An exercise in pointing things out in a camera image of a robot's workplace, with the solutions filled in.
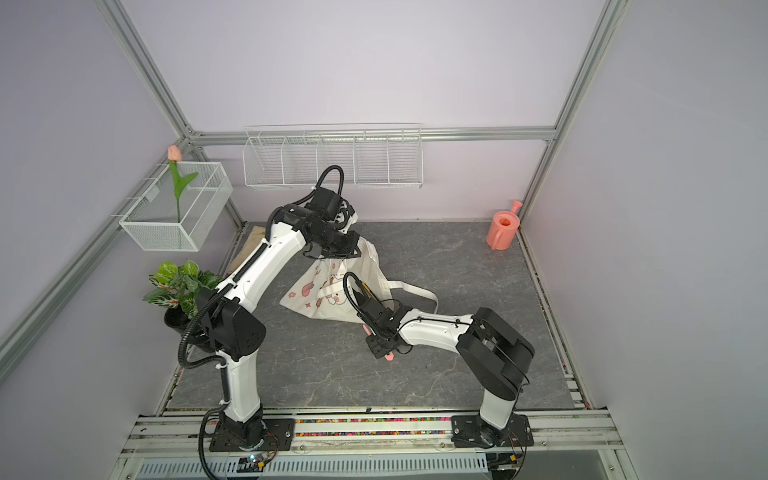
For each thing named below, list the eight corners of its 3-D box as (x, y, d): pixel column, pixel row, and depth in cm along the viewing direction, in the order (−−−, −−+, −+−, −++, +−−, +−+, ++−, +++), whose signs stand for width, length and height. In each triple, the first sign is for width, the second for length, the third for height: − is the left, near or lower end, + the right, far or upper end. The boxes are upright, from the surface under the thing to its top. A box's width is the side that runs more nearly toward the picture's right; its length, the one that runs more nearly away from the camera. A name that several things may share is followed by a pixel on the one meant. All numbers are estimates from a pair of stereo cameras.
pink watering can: (483, 253, 114) (491, 231, 105) (490, 218, 126) (498, 197, 116) (507, 259, 112) (517, 238, 103) (512, 223, 124) (521, 202, 115)
